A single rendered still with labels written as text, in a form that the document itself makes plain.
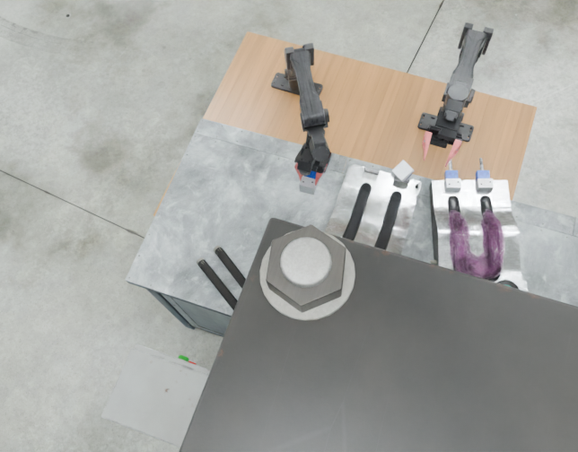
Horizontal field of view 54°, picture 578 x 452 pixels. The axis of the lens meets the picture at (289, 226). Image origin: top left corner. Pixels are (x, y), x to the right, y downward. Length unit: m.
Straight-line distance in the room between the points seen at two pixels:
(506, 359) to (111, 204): 2.67
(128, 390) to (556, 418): 0.85
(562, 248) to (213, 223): 1.21
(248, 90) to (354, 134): 0.47
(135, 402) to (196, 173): 1.12
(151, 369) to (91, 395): 1.65
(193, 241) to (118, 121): 1.50
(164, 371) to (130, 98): 2.43
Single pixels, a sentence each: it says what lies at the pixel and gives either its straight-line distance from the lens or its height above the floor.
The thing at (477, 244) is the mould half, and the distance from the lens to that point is 1.95.
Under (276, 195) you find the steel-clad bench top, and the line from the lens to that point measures 2.07.
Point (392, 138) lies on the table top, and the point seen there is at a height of 0.80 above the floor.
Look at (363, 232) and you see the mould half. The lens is 1.89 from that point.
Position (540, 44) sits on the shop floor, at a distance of 3.67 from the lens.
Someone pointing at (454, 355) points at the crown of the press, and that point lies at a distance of 0.67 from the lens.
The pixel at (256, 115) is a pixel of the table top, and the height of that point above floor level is 0.80.
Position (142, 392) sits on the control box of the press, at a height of 1.47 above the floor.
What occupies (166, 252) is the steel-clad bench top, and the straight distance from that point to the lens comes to 2.06.
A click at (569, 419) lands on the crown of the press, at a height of 2.01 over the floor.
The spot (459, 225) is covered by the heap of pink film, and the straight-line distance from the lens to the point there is 1.94.
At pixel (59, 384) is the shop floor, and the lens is 2.96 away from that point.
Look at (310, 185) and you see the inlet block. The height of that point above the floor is 0.96.
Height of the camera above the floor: 2.65
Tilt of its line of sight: 67 degrees down
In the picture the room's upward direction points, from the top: 10 degrees counter-clockwise
